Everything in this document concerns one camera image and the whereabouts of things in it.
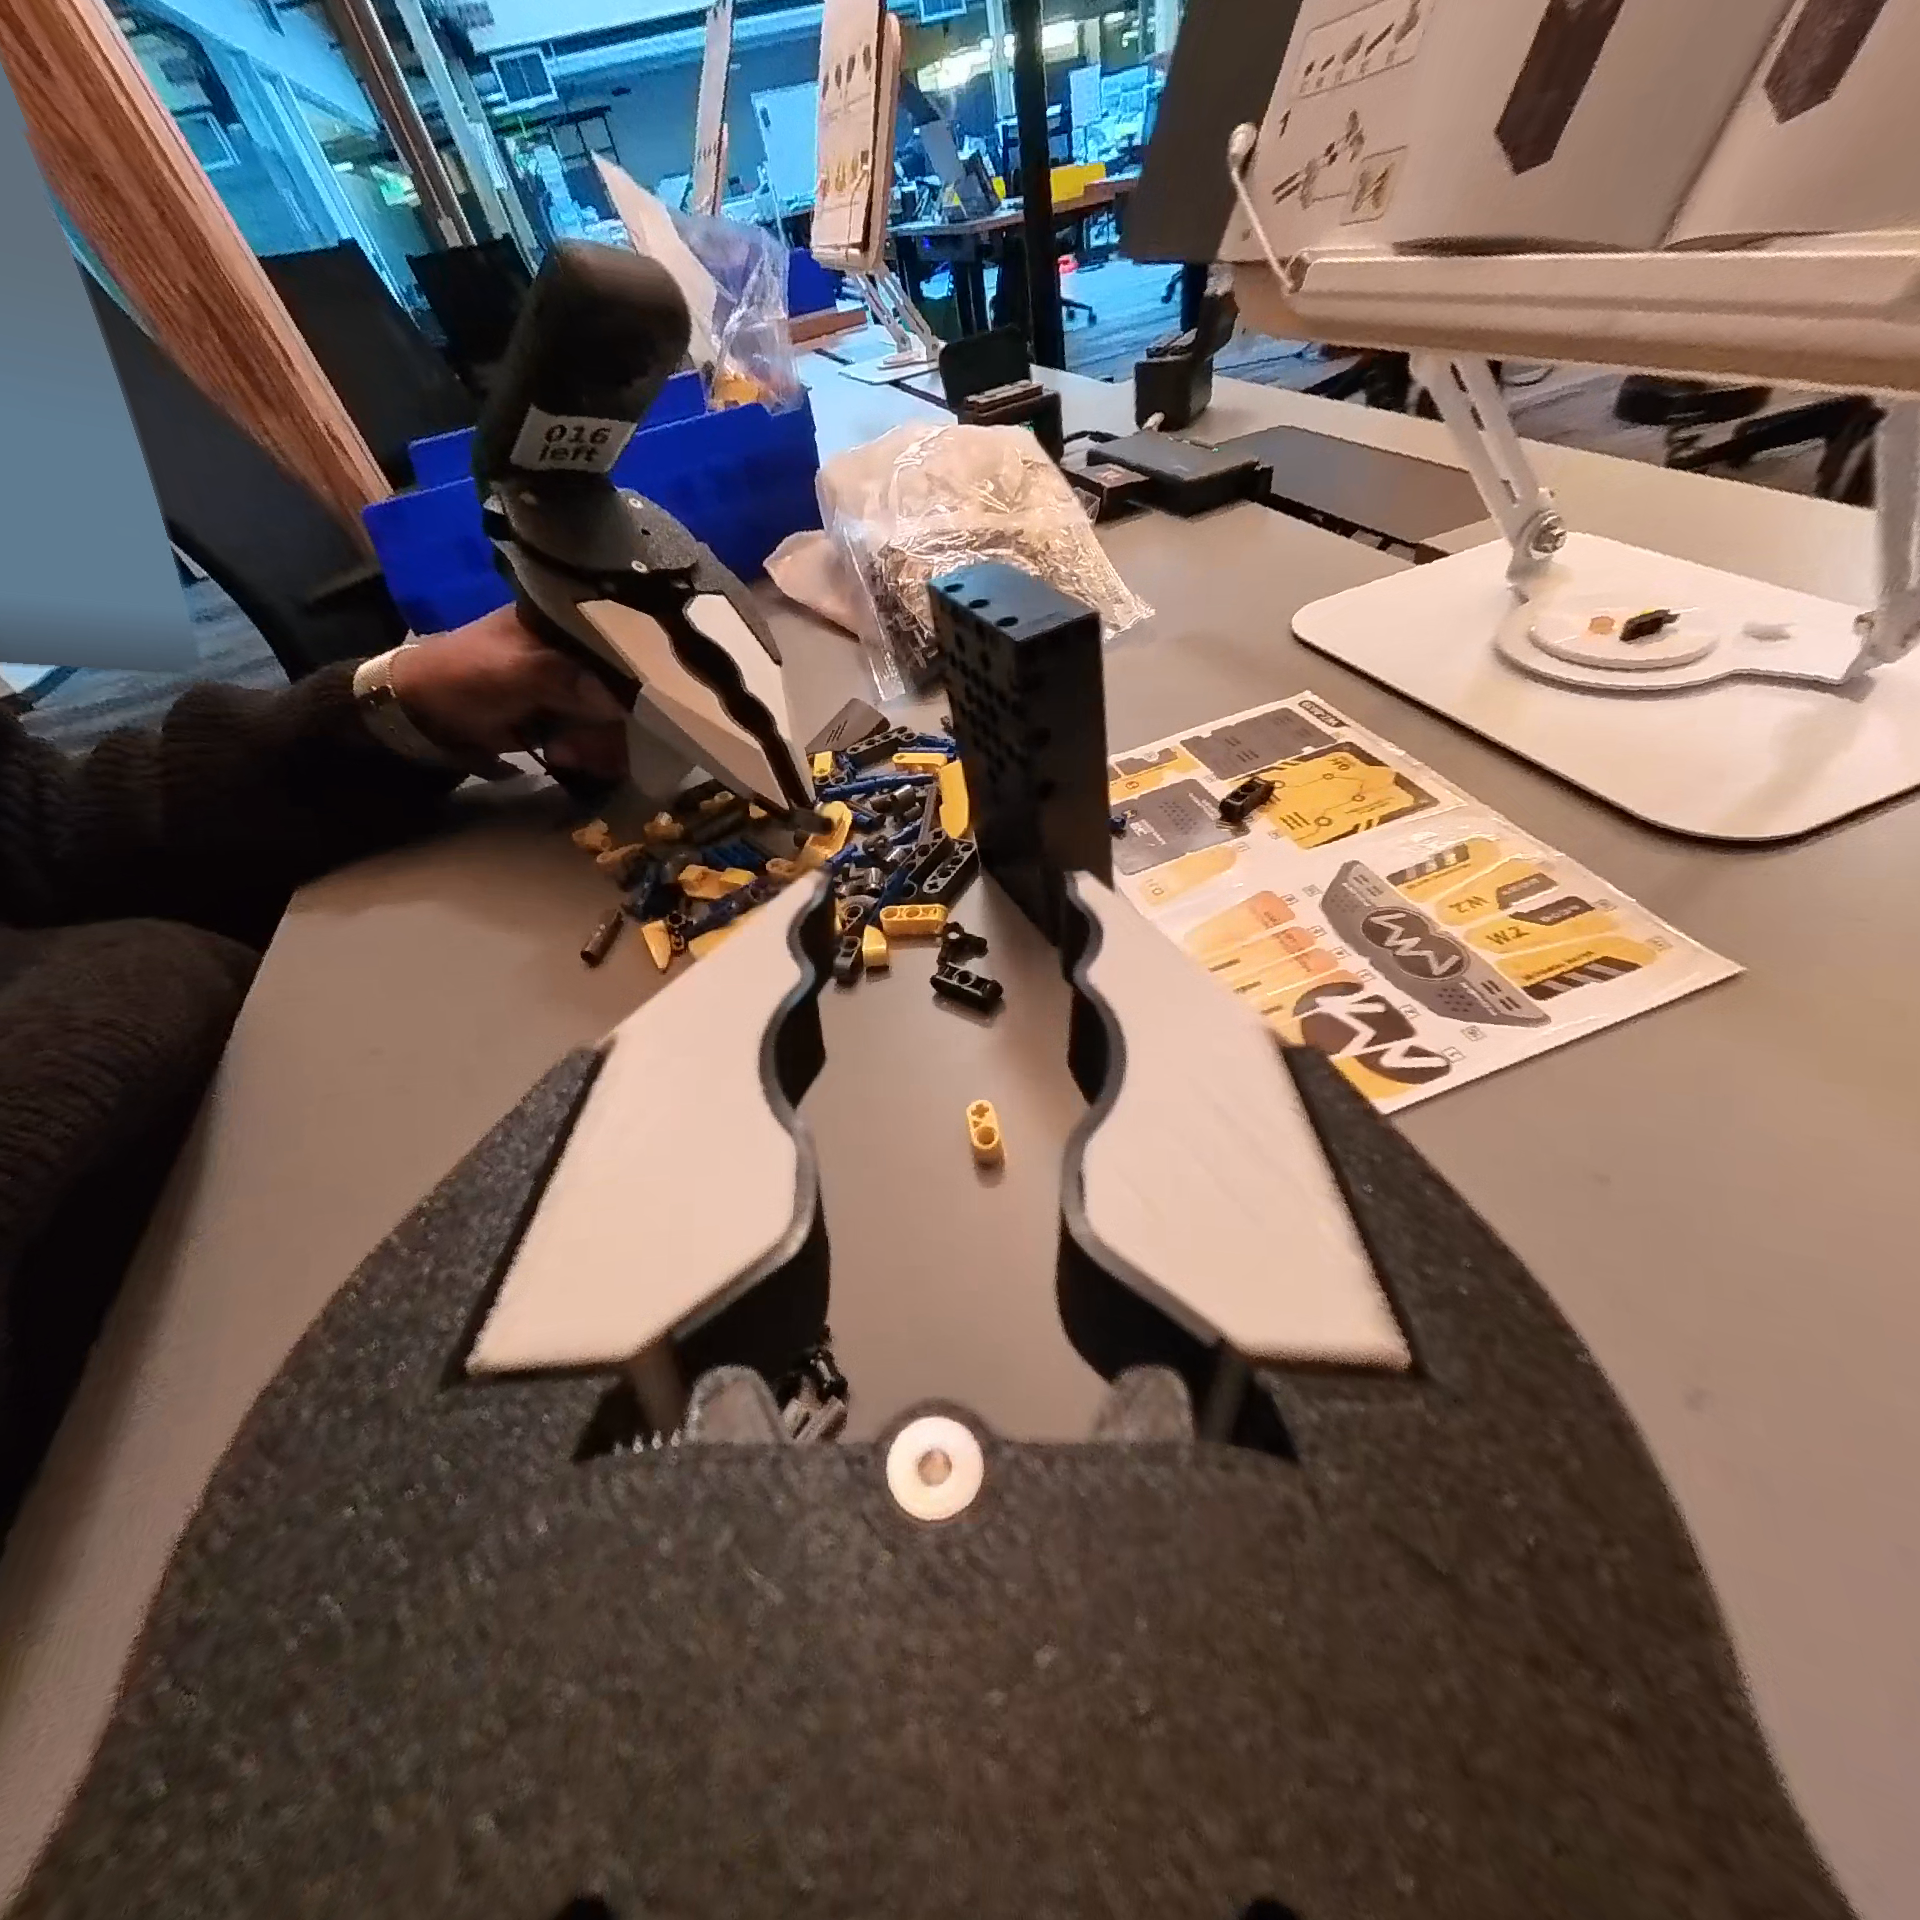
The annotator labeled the dark battery charger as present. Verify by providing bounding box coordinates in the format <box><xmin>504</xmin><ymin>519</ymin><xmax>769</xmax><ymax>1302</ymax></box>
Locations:
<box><xmin>938</xmin><ymin>322</ymin><xmax>1067</xmax><ymax>459</ymax></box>

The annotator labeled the pile of yellow blue pieces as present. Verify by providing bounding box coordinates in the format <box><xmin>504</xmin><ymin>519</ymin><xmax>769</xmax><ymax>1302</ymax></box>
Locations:
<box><xmin>572</xmin><ymin>718</ymin><xmax>994</xmax><ymax>976</ymax></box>

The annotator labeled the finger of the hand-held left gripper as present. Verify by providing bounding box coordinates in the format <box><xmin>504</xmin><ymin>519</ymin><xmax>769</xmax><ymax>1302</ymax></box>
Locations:
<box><xmin>691</xmin><ymin>594</ymin><xmax>823</xmax><ymax>817</ymax></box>
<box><xmin>574</xmin><ymin>594</ymin><xmax>807</xmax><ymax>817</ymax></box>

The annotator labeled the person's left forearm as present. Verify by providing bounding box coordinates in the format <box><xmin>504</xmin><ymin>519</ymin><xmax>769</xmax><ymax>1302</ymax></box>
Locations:
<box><xmin>0</xmin><ymin>660</ymin><xmax>451</xmax><ymax>964</ymax></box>

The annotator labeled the blue plastic bin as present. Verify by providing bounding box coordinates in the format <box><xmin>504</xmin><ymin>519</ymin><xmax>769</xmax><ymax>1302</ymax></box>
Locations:
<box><xmin>361</xmin><ymin>366</ymin><xmax>823</xmax><ymax>632</ymax></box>

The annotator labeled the person's torso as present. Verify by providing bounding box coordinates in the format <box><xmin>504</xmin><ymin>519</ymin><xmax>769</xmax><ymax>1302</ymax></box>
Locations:
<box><xmin>0</xmin><ymin>914</ymin><xmax>270</xmax><ymax>1560</ymax></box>

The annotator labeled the open instruction booklet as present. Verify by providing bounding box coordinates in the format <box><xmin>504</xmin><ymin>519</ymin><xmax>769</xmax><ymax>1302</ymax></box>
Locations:
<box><xmin>1215</xmin><ymin>0</ymin><xmax>1920</xmax><ymax>258</ymax></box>

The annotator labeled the black perforated block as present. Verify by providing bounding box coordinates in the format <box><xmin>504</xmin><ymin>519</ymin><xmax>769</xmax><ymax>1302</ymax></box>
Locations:
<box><xmin>925</xmin><ymin>567</ymin><xmax>1114</xmax><ymax>946</ymax></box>

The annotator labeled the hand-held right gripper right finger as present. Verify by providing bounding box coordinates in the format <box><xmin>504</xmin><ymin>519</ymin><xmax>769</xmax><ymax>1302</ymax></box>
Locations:
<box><xmin>1058</xmin><ymin>874</ymin><xmax>1416</xmax><ymax>1442</ymax></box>

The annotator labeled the dark flat device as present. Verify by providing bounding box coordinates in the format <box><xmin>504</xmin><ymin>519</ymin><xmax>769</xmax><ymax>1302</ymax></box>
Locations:
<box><xmin>1081</xmin><ymin>428</ymin><xmax>1276</xmax><ymax>519</ymax></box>

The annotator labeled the yellow grey sticker sheet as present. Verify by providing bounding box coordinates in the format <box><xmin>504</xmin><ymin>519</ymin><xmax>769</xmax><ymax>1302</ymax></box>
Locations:
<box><xmin>1109</xmin><ymin>689</ymin><xmax>1745</xmax><ymax>1113</ymax></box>

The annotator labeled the background stand with booklet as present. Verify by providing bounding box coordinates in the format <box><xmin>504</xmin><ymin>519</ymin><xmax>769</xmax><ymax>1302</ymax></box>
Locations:
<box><xmin>809</xmin><ymin>0</ymin><xmax>952</xmax><ymax>370</ymax></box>

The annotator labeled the clear bag of grey pieces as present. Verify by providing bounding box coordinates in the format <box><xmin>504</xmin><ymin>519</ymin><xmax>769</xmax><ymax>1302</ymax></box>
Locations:
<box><xmin>766</xmin><ymin>420</ymin><xmax>1155</xmax><ymax>699</ymax></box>

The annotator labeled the wooden beam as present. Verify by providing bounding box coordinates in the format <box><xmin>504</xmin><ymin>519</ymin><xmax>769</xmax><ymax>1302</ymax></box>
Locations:
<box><xmin>0</xmin><ymin>0</ymin><xmax>395</xmax><ymax>519</ymax></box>

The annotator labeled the black charging case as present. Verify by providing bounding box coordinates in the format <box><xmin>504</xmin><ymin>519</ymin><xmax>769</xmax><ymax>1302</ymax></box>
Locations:
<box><xmin>1135</xmin><ymin>290</ymin><xmax>1238</xmax><ymax>438</ymax></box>

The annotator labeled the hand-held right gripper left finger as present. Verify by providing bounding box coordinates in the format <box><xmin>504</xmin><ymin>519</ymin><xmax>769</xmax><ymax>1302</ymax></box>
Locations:
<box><xmin>463</xmin><ymin>868</ymin><xmax>839</xmax><ymax>1439</ymax></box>

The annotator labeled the white document stand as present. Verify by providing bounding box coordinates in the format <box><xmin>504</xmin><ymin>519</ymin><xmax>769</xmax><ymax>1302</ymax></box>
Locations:
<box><xmin>1126</xmin><ymin>0</ymin><xmax>1920</xmax><ymax>841</ymax></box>

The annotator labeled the person's left hand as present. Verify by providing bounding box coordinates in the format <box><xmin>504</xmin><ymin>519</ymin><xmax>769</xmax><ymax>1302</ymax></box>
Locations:
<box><xmin>411</xmin><ymin>606</ymin><xmax>641</xmax><ymax>784</ymax></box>

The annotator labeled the black office chair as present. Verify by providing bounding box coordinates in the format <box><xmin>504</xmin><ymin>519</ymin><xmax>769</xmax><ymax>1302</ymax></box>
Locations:
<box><xmin>93</xmin><ymin>237</ymin><xmax>497</xmax><ymax>677</ymax></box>

